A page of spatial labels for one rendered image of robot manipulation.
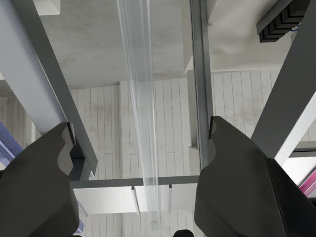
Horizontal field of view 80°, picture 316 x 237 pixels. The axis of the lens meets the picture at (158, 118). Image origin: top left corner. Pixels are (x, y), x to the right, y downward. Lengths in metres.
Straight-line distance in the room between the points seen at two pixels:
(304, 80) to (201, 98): 0.32
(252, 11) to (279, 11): 0.07
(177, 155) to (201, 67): 2.71
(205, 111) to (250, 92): 2.77
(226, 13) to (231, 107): 2.68
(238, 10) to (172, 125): 2.72
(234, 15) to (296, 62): 0.38
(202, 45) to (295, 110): 0.39
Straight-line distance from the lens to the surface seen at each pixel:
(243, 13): 0.63
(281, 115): 0.29
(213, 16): 0.61
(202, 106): 0.54
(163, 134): 3.23
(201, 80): 0.55
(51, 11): 0.23
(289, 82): 0.28
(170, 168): 3.26
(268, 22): 0.64
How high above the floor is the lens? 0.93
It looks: 5 degrees down
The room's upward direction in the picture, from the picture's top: 178 degrees clockwise
